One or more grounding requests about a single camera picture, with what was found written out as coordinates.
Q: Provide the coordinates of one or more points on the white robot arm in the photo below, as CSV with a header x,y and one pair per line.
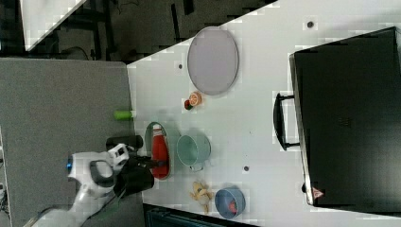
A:
x,y
100,176

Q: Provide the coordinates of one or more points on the red strawberry in bowl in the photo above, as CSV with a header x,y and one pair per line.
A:
x,y
233,207

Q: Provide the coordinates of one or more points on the red strawberry toy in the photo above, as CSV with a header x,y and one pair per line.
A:
x,y
187,105

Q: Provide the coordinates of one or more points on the large grey round plate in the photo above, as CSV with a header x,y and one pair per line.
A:
x,y
212,61

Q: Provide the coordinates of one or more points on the orange slice toy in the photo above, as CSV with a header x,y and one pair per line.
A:
x,y
195,99

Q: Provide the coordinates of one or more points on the yellow plush toy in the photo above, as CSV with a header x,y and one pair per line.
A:
x,y
202,195

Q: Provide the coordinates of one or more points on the green oval strainer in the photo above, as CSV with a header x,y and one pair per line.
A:
x,y
148,143

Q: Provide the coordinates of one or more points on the green metal mug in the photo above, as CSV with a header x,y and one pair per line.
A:
x,y
193,149

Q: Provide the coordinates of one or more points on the red ketchup bottle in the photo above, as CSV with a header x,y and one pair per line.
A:
x,y
159,152

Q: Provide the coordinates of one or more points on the blue bowl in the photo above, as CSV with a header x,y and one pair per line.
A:
x,y
224,196

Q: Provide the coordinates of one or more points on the black toaster oven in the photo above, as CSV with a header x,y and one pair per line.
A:
x,y
348,112

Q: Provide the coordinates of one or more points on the grey fabric board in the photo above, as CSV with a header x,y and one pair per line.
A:
x,y
49,110

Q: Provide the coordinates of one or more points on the green cylinder object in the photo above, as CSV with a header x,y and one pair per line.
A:
x,y
124,115

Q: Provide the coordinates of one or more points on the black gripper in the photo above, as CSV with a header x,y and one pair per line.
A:
x,y
136,176

